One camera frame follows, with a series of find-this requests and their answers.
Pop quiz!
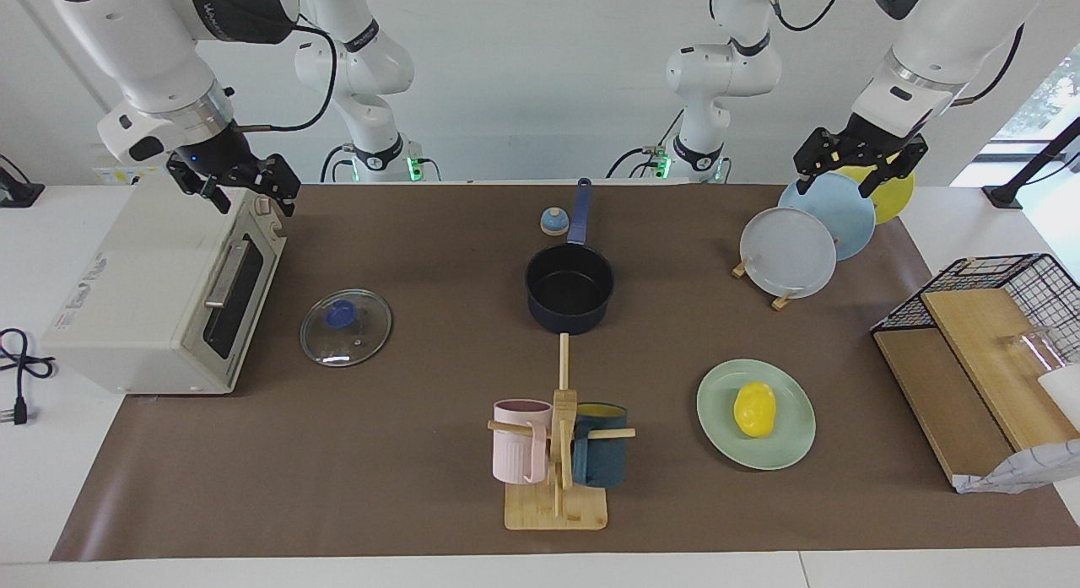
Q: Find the glass lid with blue knob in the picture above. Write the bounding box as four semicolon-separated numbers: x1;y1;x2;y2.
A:
300;289;393;369

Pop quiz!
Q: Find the yellow plate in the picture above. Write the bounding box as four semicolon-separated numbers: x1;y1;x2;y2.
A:
835;165;915;225

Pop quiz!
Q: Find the light blue plate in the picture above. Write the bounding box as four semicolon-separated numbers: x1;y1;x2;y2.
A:
777;172;878;262

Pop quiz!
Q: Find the grey plate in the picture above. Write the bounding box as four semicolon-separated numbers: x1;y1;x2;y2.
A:
739;207;838;299

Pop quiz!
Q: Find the wooden plate rack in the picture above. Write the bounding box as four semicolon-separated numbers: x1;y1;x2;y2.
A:
732;255;798;311

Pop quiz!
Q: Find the mint green plate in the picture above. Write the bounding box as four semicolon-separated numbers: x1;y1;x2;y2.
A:
696;359;817;472

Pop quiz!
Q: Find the black clamp stand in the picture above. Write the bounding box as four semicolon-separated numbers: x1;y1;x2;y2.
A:
981;116;1080;211

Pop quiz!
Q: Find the cream toaster oven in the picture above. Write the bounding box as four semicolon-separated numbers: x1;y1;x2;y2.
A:
40;176;288;396

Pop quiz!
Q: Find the bright window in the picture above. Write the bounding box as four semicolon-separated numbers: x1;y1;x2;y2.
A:
975;44;1080;163

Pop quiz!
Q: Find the black table clamp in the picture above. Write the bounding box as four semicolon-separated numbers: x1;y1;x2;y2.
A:
0;154;45;209

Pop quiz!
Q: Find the light wooden cutting board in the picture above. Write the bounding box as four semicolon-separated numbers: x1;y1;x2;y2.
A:
920;289;1080;454

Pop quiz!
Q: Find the brown wooden board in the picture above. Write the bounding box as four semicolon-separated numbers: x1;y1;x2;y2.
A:
873;326;1018;488

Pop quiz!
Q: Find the clear glass cup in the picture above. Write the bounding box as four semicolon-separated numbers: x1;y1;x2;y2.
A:
1000;325;1074;378

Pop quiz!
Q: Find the white cup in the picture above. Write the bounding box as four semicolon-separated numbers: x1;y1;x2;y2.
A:
1038;364;1080;429

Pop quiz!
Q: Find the brown table mat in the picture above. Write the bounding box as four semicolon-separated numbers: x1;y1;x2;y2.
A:
49;183;1080;562

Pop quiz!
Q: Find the white patterned cloth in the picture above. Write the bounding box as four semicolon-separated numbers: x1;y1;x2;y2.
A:
953;440;1080;494

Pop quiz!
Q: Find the dark teal mug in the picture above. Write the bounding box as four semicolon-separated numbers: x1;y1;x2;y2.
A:
572;402;629;488

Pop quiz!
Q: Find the pink ribbed mug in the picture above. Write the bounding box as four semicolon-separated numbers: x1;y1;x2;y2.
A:
493;399;554;485

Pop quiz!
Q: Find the wooden mug tree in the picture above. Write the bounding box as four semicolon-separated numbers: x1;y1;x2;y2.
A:
487;333;636;531

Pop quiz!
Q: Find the black base cable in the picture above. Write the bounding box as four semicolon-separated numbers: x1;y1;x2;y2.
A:
606;111;684;181
319;143;355;184

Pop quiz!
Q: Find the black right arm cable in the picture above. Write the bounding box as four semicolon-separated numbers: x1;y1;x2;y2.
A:
232;19;338;133

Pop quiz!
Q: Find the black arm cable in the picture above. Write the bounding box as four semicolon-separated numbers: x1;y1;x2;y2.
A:
232;19;338;133
709;0;1026;106

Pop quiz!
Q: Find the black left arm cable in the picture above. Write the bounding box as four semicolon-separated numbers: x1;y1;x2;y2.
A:
709;0;1026;106

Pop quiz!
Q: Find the white wall socket box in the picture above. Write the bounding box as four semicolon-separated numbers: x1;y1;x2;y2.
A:
91;166;170;186

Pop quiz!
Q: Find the black wire basket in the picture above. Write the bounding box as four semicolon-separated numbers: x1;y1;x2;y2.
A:
871;253;1080;370

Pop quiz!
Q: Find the black power cable with plug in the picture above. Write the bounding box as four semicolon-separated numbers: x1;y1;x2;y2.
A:
0;328;56;426

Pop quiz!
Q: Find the dark blue handled pot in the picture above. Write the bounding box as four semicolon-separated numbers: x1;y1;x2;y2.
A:
525;178;615;335

